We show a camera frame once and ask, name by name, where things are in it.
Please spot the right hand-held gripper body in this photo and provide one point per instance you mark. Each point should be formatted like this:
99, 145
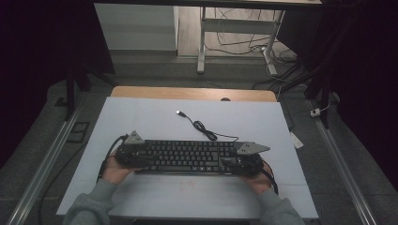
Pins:
250, 156

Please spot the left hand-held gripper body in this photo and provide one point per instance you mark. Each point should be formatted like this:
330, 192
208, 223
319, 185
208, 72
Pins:
126, 153

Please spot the black keyboard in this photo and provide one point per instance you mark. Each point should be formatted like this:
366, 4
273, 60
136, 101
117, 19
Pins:
187, 156

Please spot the person's left hand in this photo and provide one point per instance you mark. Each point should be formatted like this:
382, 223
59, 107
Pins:
115, 172

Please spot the person's right hand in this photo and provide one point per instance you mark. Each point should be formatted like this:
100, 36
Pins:
256, 184

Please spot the white table mat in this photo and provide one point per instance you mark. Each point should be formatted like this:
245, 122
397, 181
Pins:
144, 118

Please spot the white paper tag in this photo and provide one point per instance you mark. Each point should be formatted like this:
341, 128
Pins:
296, 140

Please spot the small white adapter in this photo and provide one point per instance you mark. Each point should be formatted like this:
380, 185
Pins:
315, 112

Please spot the black metal stand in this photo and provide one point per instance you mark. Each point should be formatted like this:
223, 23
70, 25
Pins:
325, 93
70, 90

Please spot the white cabinet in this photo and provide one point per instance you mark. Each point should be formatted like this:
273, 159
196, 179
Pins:
134, 28

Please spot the dark curtain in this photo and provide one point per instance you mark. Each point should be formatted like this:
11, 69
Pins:
31, 62
369, 78

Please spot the aluminium rail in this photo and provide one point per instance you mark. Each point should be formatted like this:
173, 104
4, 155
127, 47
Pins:
43, 168
341, 168

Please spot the white desk frame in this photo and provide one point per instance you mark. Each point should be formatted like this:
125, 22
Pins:
237, 25

